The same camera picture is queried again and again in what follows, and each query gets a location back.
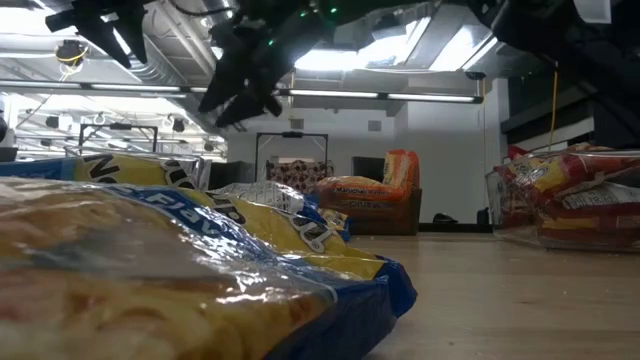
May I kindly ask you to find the red-white patterned cloth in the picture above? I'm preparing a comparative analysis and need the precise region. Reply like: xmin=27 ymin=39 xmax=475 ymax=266
xmin=264 ymin=158 xmax=335 ymax=196

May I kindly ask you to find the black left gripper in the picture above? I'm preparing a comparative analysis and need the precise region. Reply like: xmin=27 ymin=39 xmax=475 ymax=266
xmin=44 ymin=0 xmax=151 ymax=70

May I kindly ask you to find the yellow-black ceiling cable reel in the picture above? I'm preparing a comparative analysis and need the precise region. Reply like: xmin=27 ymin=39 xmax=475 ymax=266
xmin=53 ymin=38 xmax=90 ymax=67

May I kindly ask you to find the ribbed silver ventilation duct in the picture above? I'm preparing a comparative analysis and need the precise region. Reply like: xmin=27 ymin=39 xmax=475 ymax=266
xmin=29 ymin=0 xmax=187 ymax=87

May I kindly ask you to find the silver overhead beam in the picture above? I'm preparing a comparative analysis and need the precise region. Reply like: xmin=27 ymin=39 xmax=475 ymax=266
xmin=0 ymin=79 xmax=485 ymax=105

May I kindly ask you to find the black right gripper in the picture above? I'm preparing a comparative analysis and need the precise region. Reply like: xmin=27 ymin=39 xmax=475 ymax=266
xmin=198 ymin=14 xmax=331 ymax=129

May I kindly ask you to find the black metal frame stand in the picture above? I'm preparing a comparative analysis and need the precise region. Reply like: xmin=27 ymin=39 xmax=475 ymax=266
xmin=253 ymin=130 xmax=330 ymax=187
xmin=77 ymin=121 xmax=160 ymax=162

